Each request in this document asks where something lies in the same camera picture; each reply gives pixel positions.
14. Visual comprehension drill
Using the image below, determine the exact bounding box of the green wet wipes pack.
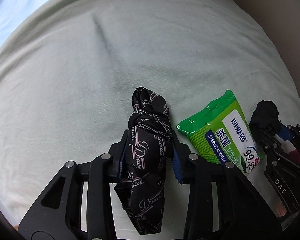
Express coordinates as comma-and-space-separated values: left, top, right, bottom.
176, 90, 263, 175

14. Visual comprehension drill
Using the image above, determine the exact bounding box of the black patterned scrunchie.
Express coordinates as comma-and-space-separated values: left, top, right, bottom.
114, 87, 173, 235

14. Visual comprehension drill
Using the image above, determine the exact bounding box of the pale green bed sheet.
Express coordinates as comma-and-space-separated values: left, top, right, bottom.
0, 0, 300, 225

